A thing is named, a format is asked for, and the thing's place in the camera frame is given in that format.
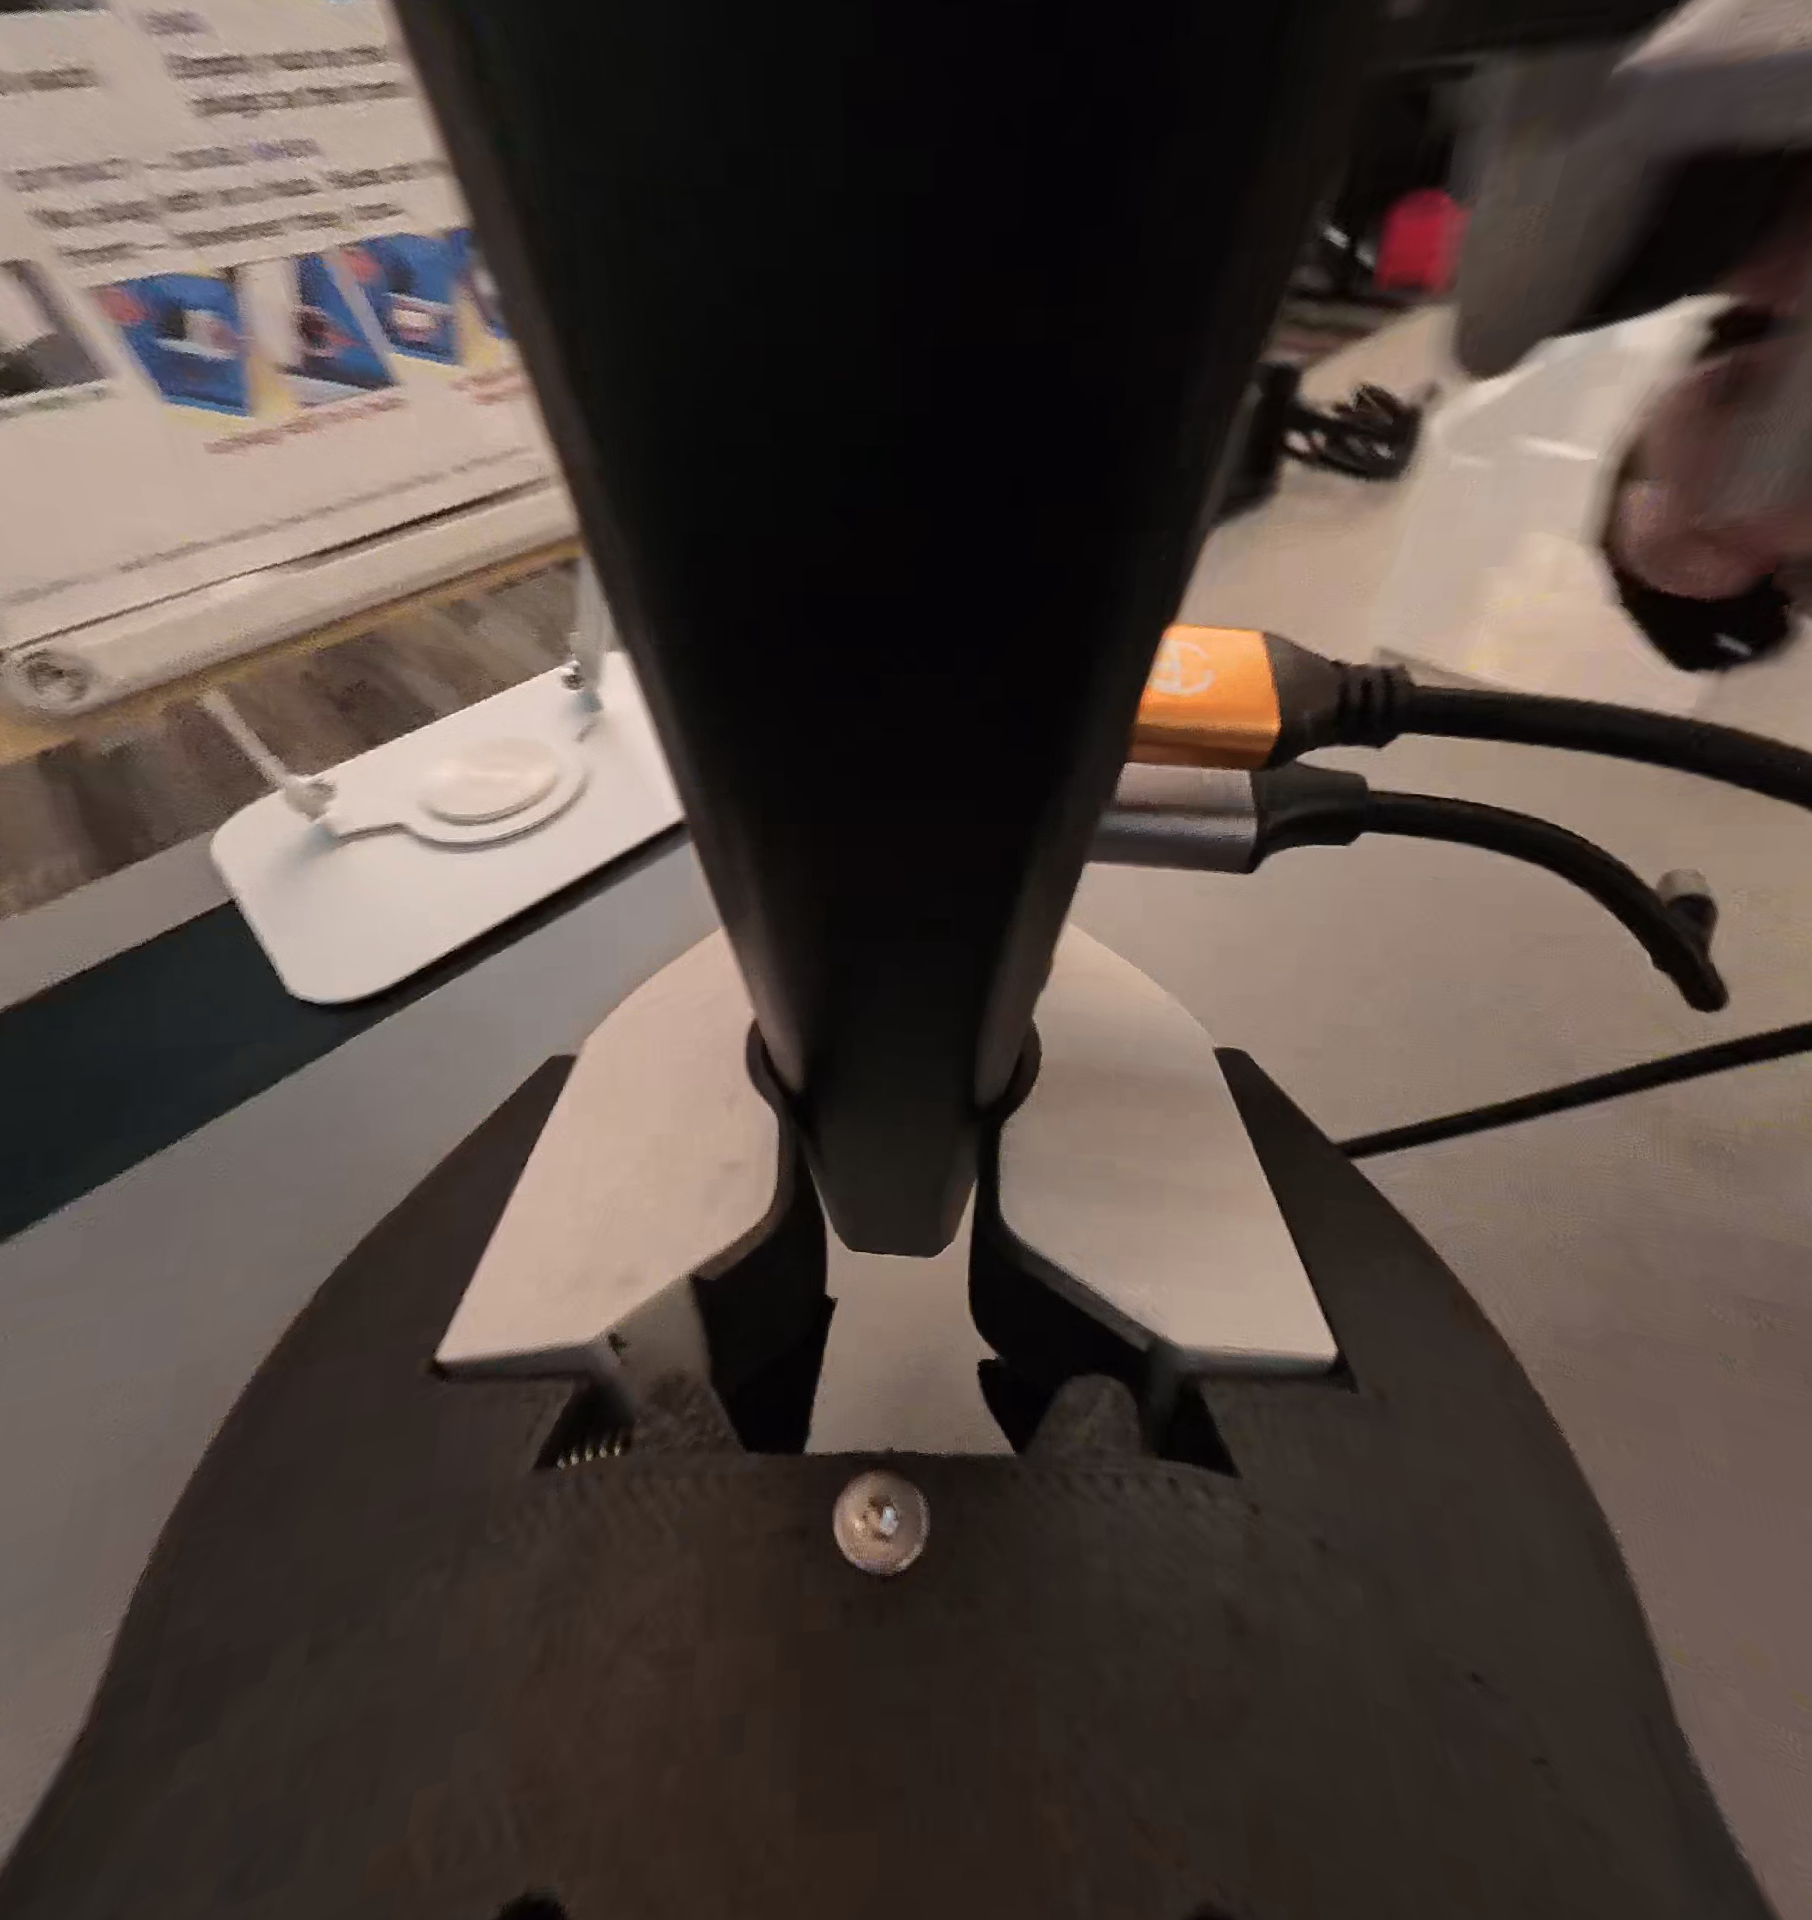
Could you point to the red bin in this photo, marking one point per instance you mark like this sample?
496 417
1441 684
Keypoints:
1424 241

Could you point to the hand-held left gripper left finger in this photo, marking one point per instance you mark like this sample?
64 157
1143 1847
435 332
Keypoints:
619 1186

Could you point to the printed instruction sheet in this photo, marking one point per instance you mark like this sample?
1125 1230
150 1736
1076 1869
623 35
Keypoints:
97 525

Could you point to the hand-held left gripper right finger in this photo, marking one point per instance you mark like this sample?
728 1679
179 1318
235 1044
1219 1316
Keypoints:
1147 1186

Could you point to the white metal stand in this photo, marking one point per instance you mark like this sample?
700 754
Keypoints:
397 915

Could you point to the person's right hand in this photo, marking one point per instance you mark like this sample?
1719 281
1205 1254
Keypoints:
1776 452

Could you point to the black USB hub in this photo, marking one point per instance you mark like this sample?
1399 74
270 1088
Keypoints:
878 452

